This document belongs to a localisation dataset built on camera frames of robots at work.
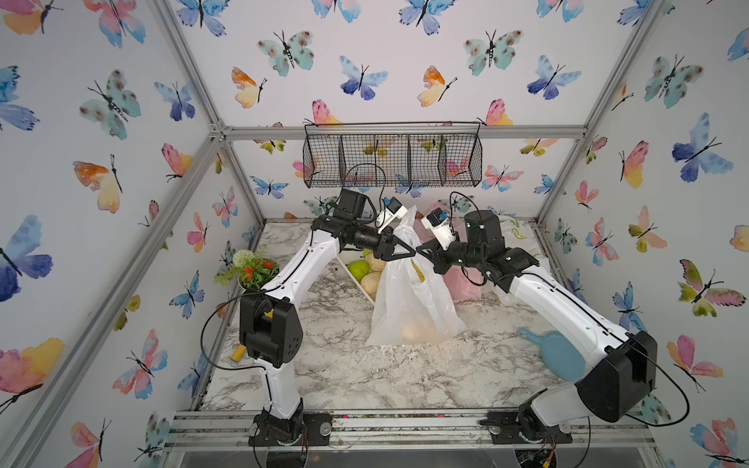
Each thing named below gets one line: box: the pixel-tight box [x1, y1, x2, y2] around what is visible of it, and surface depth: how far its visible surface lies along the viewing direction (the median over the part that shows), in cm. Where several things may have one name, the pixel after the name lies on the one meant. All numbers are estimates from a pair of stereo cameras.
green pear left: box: [348, 259, 370, 283], surface depth 101 cm
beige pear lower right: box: [400, 324, 421, 343], surface depth 86 cm
